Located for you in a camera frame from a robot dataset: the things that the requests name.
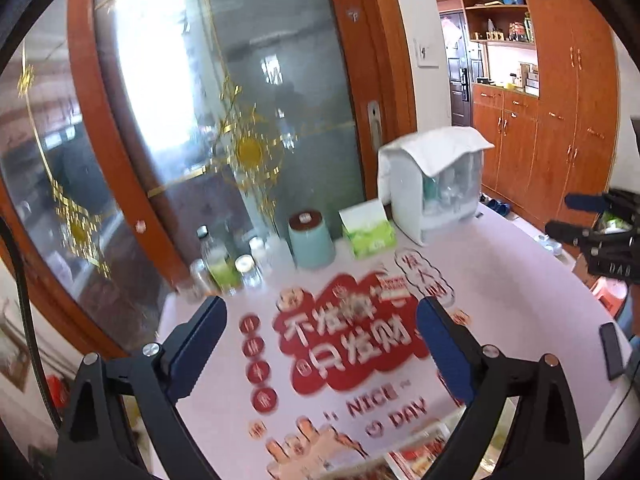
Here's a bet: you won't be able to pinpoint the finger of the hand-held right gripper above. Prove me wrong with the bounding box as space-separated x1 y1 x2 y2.
564 187 640 226
545 219 632 252

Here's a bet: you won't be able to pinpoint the mint green canister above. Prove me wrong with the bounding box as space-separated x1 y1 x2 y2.
287 210 337 270

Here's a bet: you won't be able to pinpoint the small glass jar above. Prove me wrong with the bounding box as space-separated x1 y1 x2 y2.
234 255 263 288

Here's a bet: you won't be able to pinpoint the metal door handle plate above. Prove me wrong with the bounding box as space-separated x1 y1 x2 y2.
366 101 383 150

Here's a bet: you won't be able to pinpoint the white towel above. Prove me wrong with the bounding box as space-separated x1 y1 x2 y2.
377 126 496 176

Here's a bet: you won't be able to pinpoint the small white object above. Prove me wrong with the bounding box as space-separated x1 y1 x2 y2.
535 235 566 258

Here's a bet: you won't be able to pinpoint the blue slippers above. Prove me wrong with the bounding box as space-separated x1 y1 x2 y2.
480 195 512 216

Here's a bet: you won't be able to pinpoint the glass door gold ornament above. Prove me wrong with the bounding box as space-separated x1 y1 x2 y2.
0 0 181 351
92 0 366 241

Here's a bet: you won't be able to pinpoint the black cable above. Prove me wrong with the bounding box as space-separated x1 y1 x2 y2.
0 215 71 426

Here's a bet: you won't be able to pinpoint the black phone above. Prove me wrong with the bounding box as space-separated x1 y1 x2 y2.
599 322 626 381

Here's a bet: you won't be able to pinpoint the clear bottle green label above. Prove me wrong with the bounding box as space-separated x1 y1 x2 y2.
196 226 240 297

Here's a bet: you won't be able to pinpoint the white capped bottle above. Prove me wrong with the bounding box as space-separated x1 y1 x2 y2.
248 236 273 281

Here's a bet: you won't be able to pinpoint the green tissue box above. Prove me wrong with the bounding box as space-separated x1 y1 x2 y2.
339 199 393 260

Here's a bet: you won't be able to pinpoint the wooden cabinet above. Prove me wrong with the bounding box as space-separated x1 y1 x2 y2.
456 0 621 233

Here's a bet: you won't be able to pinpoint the white storage box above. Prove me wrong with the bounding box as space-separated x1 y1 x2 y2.
377 145 486 247

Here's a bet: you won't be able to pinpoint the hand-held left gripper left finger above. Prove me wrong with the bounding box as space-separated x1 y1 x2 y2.
52 295 228 480

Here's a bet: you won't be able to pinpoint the small clear bottle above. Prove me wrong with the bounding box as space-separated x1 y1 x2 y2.
189 259 211 297

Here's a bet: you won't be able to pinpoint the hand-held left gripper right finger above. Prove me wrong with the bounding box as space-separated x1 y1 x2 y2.
416 296 586 480

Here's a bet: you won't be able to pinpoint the dark entry door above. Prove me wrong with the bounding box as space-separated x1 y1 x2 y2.
440 10 488 128

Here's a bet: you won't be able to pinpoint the green snack packet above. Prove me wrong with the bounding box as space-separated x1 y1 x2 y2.
600 210 632 233

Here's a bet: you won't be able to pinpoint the pink plastic stool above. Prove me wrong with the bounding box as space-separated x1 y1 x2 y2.
590 277 628 318

